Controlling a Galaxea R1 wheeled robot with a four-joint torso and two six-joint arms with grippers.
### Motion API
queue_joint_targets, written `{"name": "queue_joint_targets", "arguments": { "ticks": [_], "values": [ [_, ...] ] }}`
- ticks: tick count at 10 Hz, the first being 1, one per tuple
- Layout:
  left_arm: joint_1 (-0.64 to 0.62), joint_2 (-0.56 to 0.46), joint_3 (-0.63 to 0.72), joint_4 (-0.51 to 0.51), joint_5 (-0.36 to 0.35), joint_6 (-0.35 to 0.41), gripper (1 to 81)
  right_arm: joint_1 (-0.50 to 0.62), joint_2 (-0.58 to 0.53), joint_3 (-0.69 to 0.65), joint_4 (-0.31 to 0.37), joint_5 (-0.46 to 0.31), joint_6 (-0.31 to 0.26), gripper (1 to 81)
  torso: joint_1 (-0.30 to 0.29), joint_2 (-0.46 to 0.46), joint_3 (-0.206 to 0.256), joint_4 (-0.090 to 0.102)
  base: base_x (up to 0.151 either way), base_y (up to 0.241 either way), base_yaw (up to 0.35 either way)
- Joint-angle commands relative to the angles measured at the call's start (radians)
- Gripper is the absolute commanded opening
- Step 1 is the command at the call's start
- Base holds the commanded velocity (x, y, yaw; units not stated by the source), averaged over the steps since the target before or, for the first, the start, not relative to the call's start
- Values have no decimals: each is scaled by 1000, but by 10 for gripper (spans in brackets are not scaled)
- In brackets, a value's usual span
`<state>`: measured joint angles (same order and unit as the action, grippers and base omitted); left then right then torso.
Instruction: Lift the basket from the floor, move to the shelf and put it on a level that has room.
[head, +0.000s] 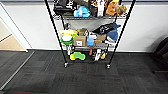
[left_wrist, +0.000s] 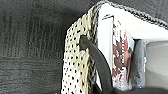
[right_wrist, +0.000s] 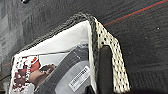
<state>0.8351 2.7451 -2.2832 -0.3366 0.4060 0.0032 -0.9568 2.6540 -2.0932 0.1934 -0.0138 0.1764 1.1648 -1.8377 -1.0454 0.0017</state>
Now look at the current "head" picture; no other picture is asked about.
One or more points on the small blue box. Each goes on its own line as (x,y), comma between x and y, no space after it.
(90,41)

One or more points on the orange white toy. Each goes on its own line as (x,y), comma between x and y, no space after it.
(98,55)

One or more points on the small brown box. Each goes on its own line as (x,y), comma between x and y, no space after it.
(100,39)

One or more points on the black shoe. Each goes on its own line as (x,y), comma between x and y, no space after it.
(105,28)

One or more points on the blue plush toy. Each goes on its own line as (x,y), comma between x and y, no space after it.
(81,12)

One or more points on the black bag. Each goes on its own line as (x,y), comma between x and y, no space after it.
(61,6)

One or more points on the white door frame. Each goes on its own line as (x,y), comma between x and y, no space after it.
(19,36)

